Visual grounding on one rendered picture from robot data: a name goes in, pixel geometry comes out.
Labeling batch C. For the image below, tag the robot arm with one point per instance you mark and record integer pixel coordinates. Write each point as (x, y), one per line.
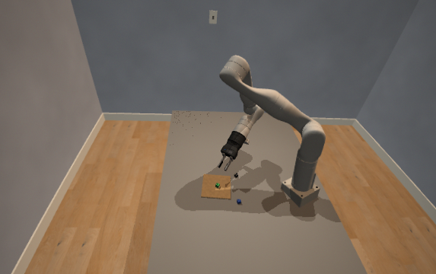
(236, 74)

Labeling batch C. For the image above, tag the tan square mat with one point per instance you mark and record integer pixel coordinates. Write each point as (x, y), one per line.
(210, 191)

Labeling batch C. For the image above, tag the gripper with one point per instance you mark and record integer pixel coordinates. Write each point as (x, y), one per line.
(235, 141)

